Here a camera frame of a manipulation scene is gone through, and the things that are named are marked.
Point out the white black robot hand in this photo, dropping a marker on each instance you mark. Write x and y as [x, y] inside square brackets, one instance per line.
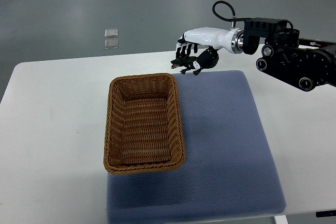
[204, 43]

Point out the dark toy crocodile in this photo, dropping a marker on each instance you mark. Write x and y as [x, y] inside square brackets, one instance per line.
[190, 63]

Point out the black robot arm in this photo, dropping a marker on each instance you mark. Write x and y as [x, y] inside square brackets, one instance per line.
[301, 63]

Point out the brown wicker basket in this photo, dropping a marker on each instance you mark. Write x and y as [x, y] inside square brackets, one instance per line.
[143, 127]

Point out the upper floor outlet plate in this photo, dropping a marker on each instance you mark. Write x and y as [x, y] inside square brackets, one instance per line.
[111, 32]

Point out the floor outlet plate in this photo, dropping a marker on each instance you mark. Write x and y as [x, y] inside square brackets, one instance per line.
[111, 32]
[111, 43]

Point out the lower floor outlet plate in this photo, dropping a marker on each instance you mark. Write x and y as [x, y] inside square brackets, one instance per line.
[111, 43]

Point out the blue textured mat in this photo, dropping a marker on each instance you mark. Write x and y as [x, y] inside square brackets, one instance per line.
[228, 171]

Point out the black table edge bracket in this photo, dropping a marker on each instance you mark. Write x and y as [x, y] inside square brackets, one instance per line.
[329, 213]

